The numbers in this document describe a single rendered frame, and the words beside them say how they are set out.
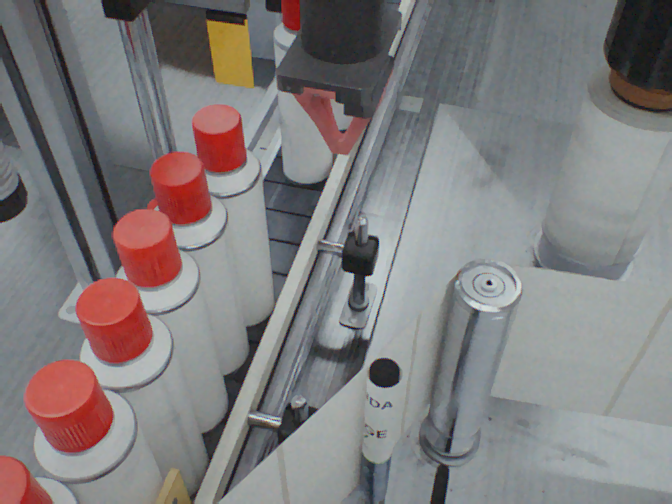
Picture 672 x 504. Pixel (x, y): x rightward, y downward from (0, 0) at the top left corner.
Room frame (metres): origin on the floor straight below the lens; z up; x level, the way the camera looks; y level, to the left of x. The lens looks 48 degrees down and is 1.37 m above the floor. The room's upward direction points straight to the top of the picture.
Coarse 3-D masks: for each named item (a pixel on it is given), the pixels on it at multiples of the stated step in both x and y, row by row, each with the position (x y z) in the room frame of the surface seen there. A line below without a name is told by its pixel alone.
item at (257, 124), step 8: (272, 88) 0.58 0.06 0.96; (264, 96) 0.56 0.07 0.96; (272, 96) 0.56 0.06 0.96; (264, 104) 0.55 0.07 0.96; (272, 104) 0.55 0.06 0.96; (256, 112) 0.54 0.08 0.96; (264, 112) 0.54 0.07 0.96; (272, 112) 0.55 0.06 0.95; (256, 120) 0.53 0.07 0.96; (264, 120) 0.53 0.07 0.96; (248, 128) 0.52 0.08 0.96; (256, 128) 0.52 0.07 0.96; (264, 128) 0.53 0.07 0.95; (248, 136) 0.50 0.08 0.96; (256, 136) 0.51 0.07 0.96; (248, 144) 0.49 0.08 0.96; (256, 144) 0.51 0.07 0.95
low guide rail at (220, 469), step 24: (408, 0) 0.83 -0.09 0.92; (336, 168) 0.51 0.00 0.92; (336, 192) 0.48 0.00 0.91; (312, 240) 0.42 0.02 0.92; (312, 264) 0.41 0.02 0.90; (288, 288) 0.36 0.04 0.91; (288, 312) 0.34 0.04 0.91; (264, 336) 0.32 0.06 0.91; (264, 360) 0.29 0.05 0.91; (264, 384) 0.28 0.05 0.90; (240, 408) 0.25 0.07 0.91; (240, 432) 0.23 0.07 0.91; (216, 456) 0.22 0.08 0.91; (216, 480) 0.20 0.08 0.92
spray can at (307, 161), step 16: (288, 0) 0.54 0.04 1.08; (288, 16) 0.54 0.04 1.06; (288, 32) 0.54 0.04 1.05; (288, 48) 0.53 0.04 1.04; (288, 96) 0.53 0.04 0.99; (288, 112) 0.53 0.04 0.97; (304, 112) 0.52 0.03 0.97; (288, 128) 0.53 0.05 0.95; (304, 128) 0.52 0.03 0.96; (288, 144) 0.53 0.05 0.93; (304, 144) 0.52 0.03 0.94; (320, 144) 0.53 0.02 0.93; (288, 160) 0.53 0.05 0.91; (304, 160) 0.52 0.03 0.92; (320, 160) 0.53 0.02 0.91; (288, 176) 0.53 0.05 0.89; (304, 176) 0.52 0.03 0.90; (320, 176) 0.53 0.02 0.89
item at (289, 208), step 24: (360, 144) 0.59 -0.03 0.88; (264, 192) 0.52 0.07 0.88; (288, 192) 0.52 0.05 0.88; (312, 192) 0.52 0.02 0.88; (288, 216) 0.48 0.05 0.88; (312, 216) 0.48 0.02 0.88; (288, 240) 0.45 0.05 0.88; (288, 264) 0.42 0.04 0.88; (240, 384) 0.29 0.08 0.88; (216, 432) 0.25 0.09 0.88; (240, 456) 0.24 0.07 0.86
